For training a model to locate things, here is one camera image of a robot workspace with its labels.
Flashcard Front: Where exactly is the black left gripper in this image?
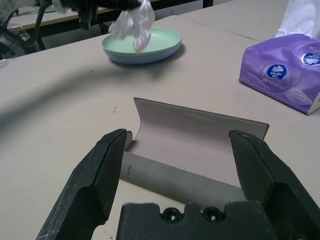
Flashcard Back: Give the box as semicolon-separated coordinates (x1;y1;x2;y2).
72;0;118;30

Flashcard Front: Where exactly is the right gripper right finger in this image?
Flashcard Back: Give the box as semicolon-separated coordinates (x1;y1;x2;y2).
228;129;320;240

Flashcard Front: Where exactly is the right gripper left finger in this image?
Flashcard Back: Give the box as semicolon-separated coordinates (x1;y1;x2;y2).
34;128;128;240

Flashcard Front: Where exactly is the white tissue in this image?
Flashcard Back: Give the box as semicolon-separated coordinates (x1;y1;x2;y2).
107;0;156;54

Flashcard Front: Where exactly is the light green plastic plate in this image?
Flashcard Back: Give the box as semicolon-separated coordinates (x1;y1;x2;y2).
37;6;60;14
101;26;183;57

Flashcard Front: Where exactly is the grey glasses case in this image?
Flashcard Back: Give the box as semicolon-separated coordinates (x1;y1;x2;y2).
119;96;271;205

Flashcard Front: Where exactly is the light blue plastic plate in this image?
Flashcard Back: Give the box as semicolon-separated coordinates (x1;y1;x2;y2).
106;43;183;65

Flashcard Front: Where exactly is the purple tissue pack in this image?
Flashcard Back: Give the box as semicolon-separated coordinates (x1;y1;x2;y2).
238;0;320;116

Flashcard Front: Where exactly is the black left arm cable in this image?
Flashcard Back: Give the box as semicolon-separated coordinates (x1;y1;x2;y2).
29;0;48;51

